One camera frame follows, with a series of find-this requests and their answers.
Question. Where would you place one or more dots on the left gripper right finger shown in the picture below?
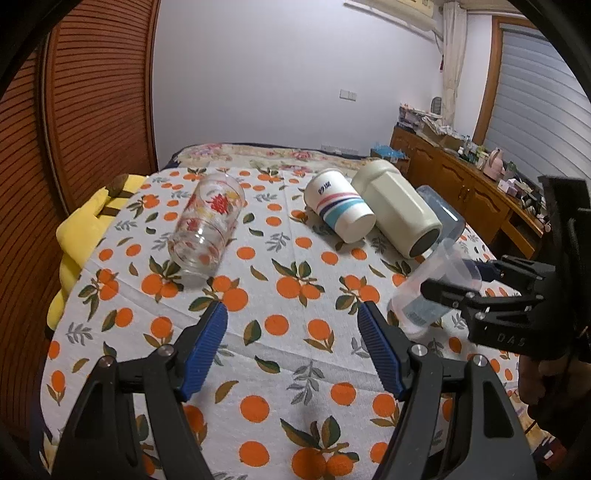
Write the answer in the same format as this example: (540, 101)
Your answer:
(457, 420)

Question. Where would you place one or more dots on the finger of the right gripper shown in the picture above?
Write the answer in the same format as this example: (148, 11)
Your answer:
(513, 271)
(530, 306)

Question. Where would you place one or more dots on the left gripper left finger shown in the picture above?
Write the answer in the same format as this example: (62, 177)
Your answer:
(101, 439)

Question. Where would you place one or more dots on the clear cotton swab container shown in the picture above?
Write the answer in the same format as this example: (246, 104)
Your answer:
(416, 303)

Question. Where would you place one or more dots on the blue translucent plastic cup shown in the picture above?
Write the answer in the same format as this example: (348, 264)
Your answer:
(453, 223)

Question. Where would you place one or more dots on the striped white paper cup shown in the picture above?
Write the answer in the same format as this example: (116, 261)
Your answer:
(335, 200)

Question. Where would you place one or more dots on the person's right hand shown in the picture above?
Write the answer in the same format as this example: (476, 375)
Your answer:
(558, 397)

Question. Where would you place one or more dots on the wooden sideboard cabinet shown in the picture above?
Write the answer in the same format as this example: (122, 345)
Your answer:
(495, 216)

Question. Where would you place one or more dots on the pink kettle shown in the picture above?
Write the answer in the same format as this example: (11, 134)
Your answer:
(494, 165)

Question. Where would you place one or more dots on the cream ceramic mug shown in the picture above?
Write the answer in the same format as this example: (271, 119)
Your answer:
(402, 215)

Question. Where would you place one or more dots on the grey window blind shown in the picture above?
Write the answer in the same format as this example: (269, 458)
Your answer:
(541, 114)

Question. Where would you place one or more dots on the blue plastic item on bed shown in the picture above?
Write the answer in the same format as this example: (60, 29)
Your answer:
(388, 153)

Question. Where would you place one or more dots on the orange print tablecloth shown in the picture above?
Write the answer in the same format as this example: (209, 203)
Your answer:
(292, 393)

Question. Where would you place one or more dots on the yellow blanket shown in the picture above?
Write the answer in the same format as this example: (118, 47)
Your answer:
(79, 234)

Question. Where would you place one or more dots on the clear glass with red print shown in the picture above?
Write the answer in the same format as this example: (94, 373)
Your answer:
(206, 223)

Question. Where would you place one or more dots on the beige curtain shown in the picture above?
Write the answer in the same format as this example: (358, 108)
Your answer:
(455, 19)

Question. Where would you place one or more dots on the white air conditioner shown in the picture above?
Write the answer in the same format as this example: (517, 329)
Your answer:
(417, 13)

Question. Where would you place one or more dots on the floral bed sheet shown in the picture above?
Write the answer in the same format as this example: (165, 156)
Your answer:
(259, 156)

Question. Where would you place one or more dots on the wooden louvered wardrobe door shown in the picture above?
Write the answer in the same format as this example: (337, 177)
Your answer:
(76, 111)

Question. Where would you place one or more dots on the white wall switch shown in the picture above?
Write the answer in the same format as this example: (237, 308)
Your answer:
(347, 95)

